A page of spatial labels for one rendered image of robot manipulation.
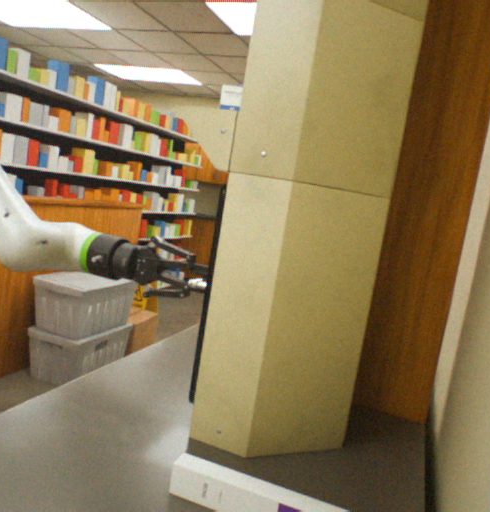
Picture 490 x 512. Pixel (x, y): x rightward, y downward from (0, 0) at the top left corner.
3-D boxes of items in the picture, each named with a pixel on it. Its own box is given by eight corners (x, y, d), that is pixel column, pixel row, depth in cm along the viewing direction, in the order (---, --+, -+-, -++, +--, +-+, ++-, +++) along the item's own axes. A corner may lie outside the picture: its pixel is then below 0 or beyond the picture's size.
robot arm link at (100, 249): (118, 233, 106) (113, 273, 107) (83, 234, 95) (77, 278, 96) (141, 238, 104) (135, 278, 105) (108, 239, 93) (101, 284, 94)
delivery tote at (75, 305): (135, 324, 338) (141, 279, 334) (77, 344, 281) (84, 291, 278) (88, 310, 352) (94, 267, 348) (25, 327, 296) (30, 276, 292)
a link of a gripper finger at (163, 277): (140, 268, 96) (139, 274, 96) (187, 285, 92) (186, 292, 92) (151, 266, 99) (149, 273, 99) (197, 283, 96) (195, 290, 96)
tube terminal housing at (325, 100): (354, 411, 105) (424, 57, 96) (326, 488, 75) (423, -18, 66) (250, 380, 113) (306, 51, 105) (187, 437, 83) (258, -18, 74)
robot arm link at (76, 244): (71, 220, 111) (63, 266, 112) (30, 215, 99) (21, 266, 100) (120, 231, 106) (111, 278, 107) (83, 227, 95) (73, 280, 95)
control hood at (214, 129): (283, 185, 108) (291, 141, 107) (228, 171, 78) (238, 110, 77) (237, 178, 112) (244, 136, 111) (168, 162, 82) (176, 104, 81)
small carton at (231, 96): (249, 125, 92) (254, 94, 91) (243, 120, 87) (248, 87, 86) (225, 122, 93) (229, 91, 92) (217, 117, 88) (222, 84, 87)
